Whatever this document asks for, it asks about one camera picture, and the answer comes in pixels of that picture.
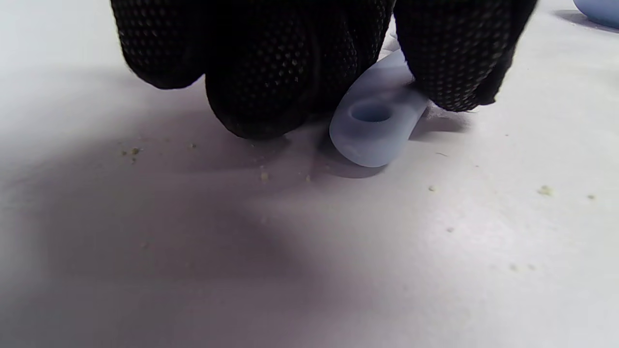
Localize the person's left hand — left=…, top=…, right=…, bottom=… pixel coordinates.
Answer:
left=110, top=0, right=538, bottom=141

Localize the light blue plastic knife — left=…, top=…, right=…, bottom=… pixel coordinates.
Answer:
left=329, top=48, right=431, bottom=168

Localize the small blue dish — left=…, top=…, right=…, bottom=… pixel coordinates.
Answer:
left=573, top=0, right=619, bottom=29

